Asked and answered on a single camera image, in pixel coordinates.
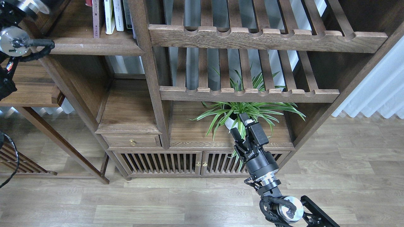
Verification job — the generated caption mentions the white curtain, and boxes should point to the white curtain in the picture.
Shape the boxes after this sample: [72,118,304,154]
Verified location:
[332,37,404,119]

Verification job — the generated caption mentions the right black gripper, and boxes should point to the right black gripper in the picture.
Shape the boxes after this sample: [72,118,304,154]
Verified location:
[230,113,280,183]

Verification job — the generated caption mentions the spider plant in white pot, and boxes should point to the spider plant in white pot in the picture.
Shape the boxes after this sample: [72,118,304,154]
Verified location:
[189,66,306,171]

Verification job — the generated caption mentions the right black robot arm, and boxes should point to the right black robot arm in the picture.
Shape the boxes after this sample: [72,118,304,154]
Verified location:
[231,113,338,227]

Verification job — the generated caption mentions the dark wooden bookshelf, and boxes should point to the dark wooden bookshelf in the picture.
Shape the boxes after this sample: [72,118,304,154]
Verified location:
[0,0,404,185]

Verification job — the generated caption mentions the red cover book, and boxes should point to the red cover book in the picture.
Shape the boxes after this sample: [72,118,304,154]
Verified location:
[85,0,93,7]

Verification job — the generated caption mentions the wooden side furniture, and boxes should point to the wooden side furniture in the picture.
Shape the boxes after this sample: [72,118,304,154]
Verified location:
[1,61,64,177]

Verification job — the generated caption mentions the dark spine upright book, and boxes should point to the dark spine upright book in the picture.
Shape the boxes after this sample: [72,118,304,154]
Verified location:
[122,0,133,32]

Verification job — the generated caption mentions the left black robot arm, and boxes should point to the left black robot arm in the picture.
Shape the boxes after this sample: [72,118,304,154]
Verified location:
[0,0,59,99]

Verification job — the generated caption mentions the dark maroon book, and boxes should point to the dark maroon book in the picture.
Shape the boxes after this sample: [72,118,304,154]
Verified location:
[92,0,105,38]

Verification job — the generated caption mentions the white spine upright book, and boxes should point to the white spine upright book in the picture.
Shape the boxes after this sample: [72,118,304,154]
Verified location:
[113,0,124,32]

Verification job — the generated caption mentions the pale purple upright book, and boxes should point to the pale purple upright book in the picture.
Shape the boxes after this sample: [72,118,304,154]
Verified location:
[130,15,137,40]

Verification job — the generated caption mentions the brass drawer knob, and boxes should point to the brass drawer knob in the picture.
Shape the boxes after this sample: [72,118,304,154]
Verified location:
[129,139,137,146]

